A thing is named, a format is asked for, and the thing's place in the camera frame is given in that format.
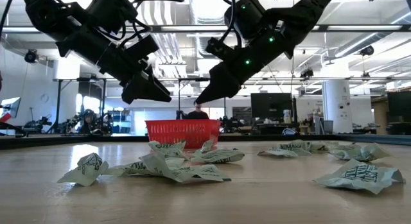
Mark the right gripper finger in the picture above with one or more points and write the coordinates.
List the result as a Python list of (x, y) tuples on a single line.
[(220, 84)]

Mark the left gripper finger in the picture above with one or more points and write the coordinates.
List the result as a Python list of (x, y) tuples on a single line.
[(150, 71), (144, 90)]

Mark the red plastic mesh basket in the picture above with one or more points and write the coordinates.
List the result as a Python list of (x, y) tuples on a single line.
[(180, 131)]

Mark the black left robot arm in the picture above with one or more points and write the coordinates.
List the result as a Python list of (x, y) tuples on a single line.
[(48, 12)]

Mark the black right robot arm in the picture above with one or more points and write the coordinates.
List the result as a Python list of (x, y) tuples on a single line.
[(308, 12)]

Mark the black background robot arm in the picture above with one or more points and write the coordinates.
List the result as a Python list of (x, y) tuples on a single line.
[(38, 124), (88, 121)]

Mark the grey waste bin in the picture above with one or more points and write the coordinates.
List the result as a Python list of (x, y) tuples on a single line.
[(328, 126)]

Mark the person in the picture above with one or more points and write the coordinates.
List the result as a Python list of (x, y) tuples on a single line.
[(197, 115)]

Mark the black computer monitor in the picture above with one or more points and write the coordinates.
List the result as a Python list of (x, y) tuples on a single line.
[(271, 105)]

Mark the white bottle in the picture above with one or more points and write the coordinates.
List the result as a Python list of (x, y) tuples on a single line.
[(286, 116)]

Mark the white round column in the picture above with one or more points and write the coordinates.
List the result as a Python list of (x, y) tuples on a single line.
[(337, 105)]

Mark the bright-screened monitor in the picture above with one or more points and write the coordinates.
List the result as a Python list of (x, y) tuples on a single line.
[(9, 106)]

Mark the black overhead crossbeam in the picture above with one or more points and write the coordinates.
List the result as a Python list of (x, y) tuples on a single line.
[(353, 27)]

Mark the small red object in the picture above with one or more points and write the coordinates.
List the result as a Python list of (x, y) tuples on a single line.
[(4, 117)]

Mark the wooden cabinet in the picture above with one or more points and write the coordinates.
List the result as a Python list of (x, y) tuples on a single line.
[(380, 115)]

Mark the dark large monitor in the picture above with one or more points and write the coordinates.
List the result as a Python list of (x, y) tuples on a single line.
[(399, 105)]

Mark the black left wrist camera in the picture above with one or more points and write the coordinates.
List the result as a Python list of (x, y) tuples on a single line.
[(143, 47)]

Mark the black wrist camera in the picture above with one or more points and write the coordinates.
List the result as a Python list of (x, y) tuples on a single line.
[(220, 49), (143, 47)]

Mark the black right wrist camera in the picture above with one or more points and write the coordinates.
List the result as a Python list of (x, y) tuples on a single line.
[(220, 49)]

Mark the black background stand frame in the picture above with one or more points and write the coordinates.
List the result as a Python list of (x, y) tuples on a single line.
[(58, 105)]

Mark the black ceiling camera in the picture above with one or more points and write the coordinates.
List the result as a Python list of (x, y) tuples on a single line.
[(366, 50), (31, 56)]

